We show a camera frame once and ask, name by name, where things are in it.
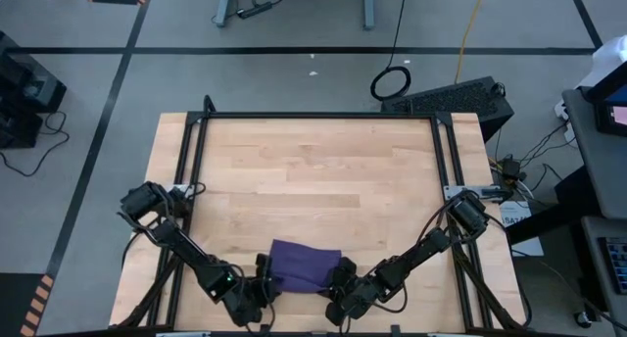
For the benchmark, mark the white power strip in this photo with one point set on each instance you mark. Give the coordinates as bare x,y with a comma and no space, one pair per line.
563,111

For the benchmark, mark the white paper sign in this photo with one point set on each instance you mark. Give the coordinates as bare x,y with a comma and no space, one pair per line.
521,224

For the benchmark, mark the black power adapter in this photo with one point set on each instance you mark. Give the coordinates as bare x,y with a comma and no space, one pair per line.
512,169

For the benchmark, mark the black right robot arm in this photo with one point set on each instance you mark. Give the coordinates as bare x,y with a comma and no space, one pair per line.
426,246

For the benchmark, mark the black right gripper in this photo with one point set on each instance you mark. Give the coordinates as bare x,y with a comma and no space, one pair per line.
342,298

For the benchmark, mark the grey desk leg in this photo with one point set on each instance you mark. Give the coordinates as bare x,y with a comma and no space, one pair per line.
225,4
370,9

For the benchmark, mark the grey desk top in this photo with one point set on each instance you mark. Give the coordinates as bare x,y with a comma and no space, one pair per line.
595,258
602,165

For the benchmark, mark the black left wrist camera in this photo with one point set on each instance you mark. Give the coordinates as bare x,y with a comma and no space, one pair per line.
247,310

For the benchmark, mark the grey metal mounting plate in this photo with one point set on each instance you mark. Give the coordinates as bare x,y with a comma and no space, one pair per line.
485,192

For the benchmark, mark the black keyboard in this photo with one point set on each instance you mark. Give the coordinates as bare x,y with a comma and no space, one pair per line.
618,266

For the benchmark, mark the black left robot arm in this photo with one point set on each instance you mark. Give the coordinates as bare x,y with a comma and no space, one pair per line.
186,251

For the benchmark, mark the black perforated computer tower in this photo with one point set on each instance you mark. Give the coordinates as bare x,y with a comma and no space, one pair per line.
450,99

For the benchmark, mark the black caster wheel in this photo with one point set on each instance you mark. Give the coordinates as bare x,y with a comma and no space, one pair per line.
583,319

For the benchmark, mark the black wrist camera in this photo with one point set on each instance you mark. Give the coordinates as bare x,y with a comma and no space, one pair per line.
357,298
247,310

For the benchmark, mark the black desk base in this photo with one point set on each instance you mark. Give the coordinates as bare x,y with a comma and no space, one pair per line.
573,195

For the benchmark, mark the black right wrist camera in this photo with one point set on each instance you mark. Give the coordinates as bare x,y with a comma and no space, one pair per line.
357,298

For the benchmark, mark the black power strip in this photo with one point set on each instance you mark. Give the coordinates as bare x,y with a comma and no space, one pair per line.
255,10

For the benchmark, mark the purple towel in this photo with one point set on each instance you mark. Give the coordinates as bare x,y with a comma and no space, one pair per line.
303,266

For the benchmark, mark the black equipment stack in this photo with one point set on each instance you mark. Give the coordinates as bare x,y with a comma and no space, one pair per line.
29,87

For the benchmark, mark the black aluminium table frame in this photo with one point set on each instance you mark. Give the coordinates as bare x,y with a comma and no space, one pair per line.
318,115

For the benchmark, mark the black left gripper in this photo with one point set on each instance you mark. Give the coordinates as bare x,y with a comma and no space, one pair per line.
264,293

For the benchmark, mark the black monitor with lit screen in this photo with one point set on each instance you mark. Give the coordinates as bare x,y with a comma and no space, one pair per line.
605,116

